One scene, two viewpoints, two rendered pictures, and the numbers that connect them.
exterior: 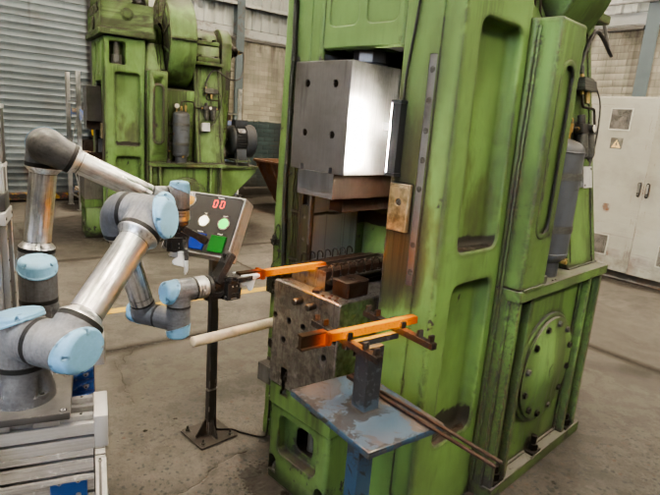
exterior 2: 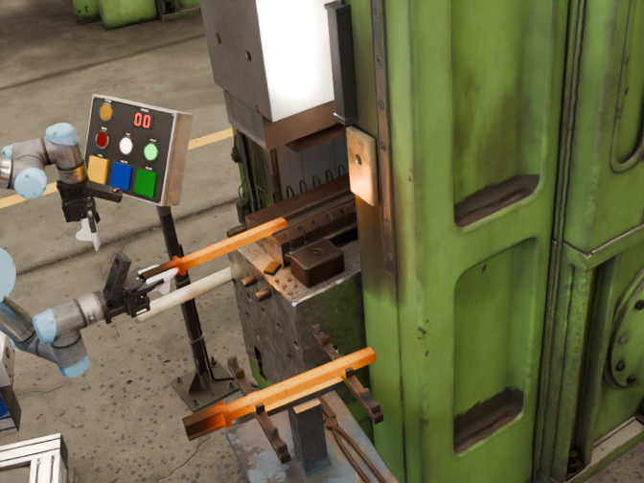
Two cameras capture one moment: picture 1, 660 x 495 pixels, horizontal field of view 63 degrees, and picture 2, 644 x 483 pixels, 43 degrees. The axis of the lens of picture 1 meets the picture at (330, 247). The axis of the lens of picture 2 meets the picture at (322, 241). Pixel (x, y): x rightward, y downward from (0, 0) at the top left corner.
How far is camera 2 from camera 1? 93 cm
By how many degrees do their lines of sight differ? 26
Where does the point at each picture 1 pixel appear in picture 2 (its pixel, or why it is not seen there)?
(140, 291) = (11, 327)
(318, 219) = not seen: hidden behind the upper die
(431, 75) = not seen: outside the picture
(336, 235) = (320, 148)
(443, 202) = (414, 177)
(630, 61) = not seen: outside the picture
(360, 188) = (318, 116)
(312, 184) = (242, 119)
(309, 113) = (218, 12)
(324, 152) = (245, 80)
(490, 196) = (529, 116)
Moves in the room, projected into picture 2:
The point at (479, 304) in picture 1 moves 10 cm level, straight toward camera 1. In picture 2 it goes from (526, 268) to (515, 290)
